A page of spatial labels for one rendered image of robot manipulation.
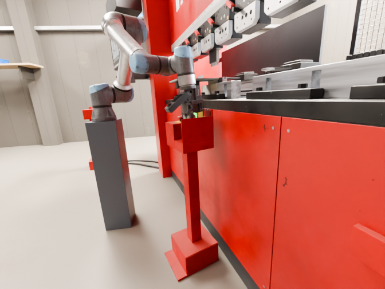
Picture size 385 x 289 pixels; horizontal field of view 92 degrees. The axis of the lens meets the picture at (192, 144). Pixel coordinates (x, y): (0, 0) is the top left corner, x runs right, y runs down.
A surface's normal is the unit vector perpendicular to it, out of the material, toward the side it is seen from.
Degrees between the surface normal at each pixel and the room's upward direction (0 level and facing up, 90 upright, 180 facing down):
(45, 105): 90
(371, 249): 90
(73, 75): 90
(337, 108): 90
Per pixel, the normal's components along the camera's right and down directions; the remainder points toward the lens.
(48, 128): 0.14, 0.24
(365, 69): -0.93, 0.14
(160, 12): 0.35, 0.22
